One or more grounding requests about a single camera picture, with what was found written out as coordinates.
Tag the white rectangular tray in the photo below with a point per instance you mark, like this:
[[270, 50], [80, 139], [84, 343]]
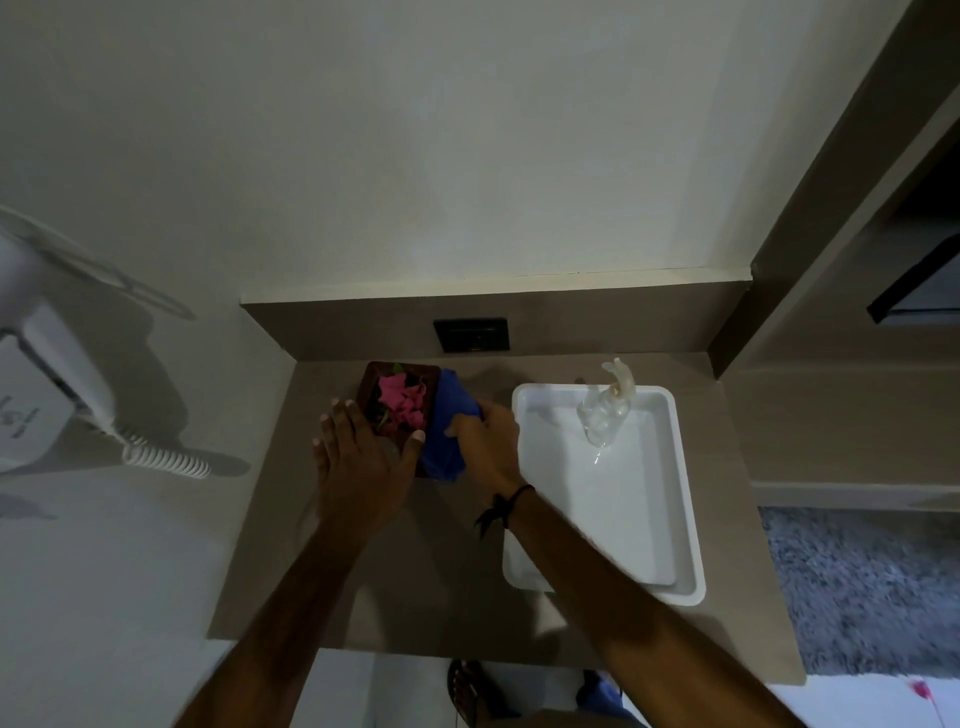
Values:
[[637, 495]]

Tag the small pink petal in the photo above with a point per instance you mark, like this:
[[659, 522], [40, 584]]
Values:
[[922, 688]]

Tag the person's left hand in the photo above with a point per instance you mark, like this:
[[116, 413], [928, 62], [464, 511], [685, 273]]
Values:
[[360, 480]]

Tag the person's right forearm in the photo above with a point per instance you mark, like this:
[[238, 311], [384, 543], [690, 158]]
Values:
[[622, 607]]

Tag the blue shorts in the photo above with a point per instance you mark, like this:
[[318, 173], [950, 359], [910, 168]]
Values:
[[600, 701]]

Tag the person's left forearm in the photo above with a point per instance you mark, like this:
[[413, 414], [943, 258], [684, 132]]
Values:
[[277, 622]]

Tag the clear crumpled plastic bag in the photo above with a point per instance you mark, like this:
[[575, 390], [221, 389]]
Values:
[[604, 412]]

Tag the brown wooden tray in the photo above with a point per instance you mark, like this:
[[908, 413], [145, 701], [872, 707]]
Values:
[[369, 390]]

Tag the white hair dryer holder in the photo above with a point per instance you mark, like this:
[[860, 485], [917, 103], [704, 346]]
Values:
[[26, 420]]

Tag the person's left little finger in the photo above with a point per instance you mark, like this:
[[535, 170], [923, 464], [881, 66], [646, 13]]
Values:
[[320, 461]]

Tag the person's left thumb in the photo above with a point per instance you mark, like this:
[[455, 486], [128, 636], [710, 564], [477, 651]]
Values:
[[415, 454]]

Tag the black wristband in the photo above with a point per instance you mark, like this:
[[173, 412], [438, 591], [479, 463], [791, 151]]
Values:
[[504, 506]]

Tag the grey shaggy rug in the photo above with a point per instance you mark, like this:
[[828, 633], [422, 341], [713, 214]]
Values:
[[862, 592]]

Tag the person's left middle finger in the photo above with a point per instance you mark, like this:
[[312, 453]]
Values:
[[343, 424]]

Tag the person's right thumb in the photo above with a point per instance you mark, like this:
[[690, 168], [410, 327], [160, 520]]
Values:
[[465, 430]]

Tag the pink flower petals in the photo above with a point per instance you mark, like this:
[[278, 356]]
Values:
[[401, 401]]

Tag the person's right hand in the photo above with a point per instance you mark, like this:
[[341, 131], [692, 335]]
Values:
[[491, 454]]

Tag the black wall socket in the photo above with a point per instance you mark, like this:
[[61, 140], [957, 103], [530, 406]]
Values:
[[471, 335]]

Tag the blue cloth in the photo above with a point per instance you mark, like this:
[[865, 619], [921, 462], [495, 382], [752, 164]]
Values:
[[448, 397]]

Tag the white hair dryer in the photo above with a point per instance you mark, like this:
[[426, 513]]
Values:
[[52, 337]]

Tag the brown wooden cabinet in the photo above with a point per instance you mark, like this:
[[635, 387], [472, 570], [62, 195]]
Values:
[[832, 225]]

